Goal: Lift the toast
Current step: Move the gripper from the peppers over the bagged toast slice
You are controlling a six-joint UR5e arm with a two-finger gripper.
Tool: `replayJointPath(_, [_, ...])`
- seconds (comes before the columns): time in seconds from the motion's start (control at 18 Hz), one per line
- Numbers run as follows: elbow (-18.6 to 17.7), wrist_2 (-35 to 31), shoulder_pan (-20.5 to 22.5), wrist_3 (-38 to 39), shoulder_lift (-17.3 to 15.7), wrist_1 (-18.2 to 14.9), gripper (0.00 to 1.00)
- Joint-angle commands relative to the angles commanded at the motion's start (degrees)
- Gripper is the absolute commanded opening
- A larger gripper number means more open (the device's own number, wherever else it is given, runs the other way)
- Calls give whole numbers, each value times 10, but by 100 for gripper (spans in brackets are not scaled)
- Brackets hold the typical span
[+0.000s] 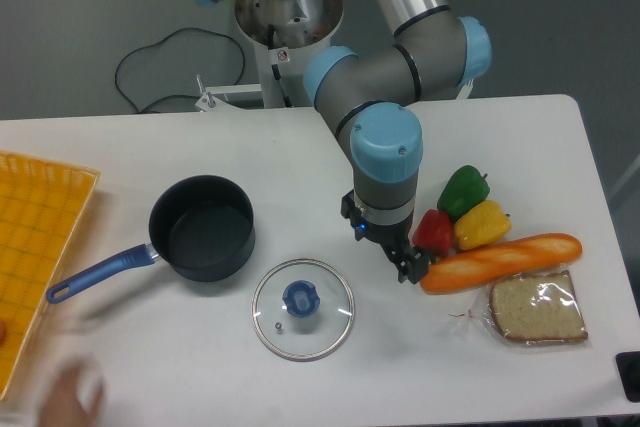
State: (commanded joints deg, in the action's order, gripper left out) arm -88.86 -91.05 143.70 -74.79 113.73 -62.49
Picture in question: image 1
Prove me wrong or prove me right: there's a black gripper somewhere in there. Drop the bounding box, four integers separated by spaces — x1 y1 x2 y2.
341 190 431 283

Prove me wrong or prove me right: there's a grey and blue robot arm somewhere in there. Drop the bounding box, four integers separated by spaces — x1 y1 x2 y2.
198 0 492 283

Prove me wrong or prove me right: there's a toast slice in plastic bag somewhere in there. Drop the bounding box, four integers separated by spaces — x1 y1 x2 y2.
451 270 589 348

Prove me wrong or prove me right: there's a blurred human hand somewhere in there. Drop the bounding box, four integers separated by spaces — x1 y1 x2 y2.
37 361 105 427

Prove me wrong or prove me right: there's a red bell pepper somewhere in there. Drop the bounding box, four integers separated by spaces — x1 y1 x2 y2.
412 209 453 257

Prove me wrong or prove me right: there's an orange baguette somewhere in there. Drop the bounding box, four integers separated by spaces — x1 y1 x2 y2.
420 233 583 294

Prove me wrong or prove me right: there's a yellow bell pepper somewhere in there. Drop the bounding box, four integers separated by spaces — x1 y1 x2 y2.
453 200 511 251

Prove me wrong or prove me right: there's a green bell pepper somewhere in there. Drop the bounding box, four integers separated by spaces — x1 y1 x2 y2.
437 165 490 223

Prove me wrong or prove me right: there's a glass lid with blue knob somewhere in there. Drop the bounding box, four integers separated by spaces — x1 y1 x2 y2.
251 258 356 362

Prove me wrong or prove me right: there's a black object at table edge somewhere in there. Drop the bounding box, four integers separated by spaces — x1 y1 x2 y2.
615 351 640 403

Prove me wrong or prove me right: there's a yellow woven basket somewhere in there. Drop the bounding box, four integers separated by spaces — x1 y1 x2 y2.
1 151 100 400

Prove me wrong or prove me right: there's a black saucepan with blue handle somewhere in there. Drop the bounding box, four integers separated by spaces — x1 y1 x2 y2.
46 175 256 304

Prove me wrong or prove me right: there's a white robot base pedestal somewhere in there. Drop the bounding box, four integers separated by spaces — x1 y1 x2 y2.
214 0 343 108

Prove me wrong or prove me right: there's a black cable on floor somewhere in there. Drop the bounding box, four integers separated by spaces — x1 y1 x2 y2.
114 27 247 114

